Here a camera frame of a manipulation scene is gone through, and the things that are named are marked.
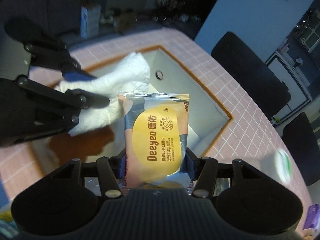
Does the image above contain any white cloth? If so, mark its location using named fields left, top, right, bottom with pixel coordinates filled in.
left=55, top=53, right=150, bottom=137

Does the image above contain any yellow wet wipes pack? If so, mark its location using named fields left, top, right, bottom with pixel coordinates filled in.
left=119, top=92, right=192, bottom=191

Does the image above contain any orange white storage box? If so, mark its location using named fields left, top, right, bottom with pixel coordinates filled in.
left=31, top=46, right=232, bottom=174

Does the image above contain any pink checkered tablecloth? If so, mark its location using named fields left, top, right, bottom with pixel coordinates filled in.
left=1, top=28, right=312, bottom=224

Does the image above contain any black chair right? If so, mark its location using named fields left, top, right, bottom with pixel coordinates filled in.
left=281, top=112, right=319, bottom=186

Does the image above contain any black chair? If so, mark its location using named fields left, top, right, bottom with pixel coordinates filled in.
left=281, top=112, right=319, bottom=186
left=211, top=32, right=291, bottom=119

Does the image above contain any white cabinet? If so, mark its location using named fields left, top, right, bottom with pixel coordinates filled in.
left=266, top=51, right=311, bottom=124

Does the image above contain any purple tissue pack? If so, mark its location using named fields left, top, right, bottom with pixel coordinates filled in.
left=303, top=204, right=320, bottom=232

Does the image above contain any black chair left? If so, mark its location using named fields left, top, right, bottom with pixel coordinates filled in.
left=211, top=32, right=291, bottom=119

